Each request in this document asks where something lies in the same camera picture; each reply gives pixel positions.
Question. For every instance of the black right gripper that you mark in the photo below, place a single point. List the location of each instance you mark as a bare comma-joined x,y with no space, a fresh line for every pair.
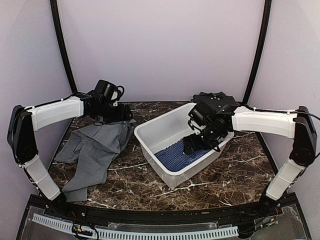
197,145

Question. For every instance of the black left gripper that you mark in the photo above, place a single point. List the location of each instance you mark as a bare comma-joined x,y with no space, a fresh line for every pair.
122,114

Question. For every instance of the white plastic bin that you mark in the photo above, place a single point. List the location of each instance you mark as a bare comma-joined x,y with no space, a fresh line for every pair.
161,141

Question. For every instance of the grey long sleeve shirt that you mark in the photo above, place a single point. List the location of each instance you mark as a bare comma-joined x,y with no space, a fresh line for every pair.
93,148

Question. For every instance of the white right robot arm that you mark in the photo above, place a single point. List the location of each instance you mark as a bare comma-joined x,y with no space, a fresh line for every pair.
290,134

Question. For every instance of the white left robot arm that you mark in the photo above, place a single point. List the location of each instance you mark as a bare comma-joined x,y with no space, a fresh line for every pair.
29,129

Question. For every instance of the blue checkered shirt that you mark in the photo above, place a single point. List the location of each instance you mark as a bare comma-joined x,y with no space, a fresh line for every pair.
174,159

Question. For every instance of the black striped folded shirt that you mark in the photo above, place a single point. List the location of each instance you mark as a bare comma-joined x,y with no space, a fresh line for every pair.
214,100

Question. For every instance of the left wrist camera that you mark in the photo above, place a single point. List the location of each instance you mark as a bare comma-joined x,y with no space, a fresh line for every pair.
106,91

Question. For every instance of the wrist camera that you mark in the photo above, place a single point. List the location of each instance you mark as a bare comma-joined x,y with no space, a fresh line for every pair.
198,112
106,91

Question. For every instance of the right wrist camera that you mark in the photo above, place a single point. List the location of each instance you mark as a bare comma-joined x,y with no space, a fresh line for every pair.
198,112

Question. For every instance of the black front rail base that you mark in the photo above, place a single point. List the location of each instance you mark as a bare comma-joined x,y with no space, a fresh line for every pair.
285,222

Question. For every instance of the black left frame post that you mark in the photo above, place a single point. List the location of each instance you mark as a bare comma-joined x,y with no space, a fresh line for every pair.
62,45

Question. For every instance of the black frame post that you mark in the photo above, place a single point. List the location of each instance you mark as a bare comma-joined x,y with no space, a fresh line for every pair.
259,51
62,45

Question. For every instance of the white cable duct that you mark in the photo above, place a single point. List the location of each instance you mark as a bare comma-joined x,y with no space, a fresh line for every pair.
121,231

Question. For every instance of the black right frame post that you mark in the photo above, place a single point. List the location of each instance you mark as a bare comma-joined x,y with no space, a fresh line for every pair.
259,51

